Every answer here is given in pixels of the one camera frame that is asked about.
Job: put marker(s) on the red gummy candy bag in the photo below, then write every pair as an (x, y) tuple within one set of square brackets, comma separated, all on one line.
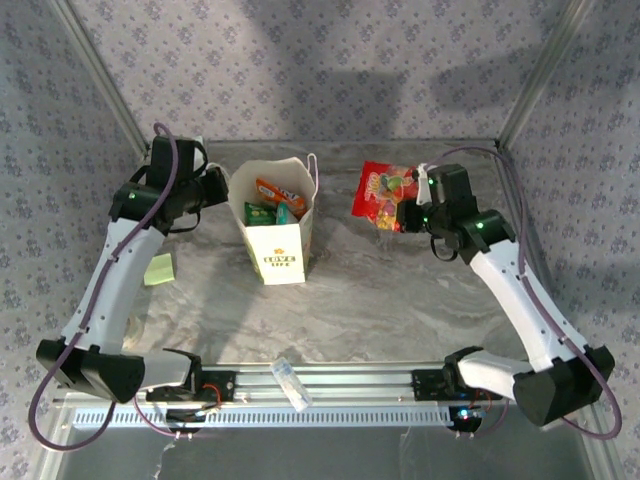
[(380, 195)]

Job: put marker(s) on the green snack bag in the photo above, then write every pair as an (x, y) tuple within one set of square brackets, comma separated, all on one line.
[(257, 214)]

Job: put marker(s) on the orange snack packet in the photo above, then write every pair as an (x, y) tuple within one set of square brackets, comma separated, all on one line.
[(280, 192)]

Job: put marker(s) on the white floral paper bag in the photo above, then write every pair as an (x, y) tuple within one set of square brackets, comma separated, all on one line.
[(277, 255)]

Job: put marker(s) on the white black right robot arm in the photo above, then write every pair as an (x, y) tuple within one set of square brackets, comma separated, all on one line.
[(520, 300)]

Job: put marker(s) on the green sticky note pad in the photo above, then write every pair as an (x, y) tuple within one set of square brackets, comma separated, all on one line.
[(160, 270)]

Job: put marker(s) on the clear tape roll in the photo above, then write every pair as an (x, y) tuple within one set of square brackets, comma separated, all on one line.
[(135, 334)]

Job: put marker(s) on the black controller board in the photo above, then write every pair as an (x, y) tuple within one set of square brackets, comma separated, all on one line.
[(465, 417), (182, 417)]

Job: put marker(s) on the aluminium side rail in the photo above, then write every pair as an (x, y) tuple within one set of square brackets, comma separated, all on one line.
[(535, 240)]

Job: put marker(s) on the aluminium frame post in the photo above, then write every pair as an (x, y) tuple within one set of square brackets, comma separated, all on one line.
[(102, 75), (544, 75)]

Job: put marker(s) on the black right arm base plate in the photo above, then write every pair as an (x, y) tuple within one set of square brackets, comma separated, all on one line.
[(425, 382)]

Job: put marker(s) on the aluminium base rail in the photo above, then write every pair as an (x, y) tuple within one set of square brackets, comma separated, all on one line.
[(350, 385)]

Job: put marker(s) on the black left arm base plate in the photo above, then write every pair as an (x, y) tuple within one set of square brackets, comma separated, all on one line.
[(225, 385)]

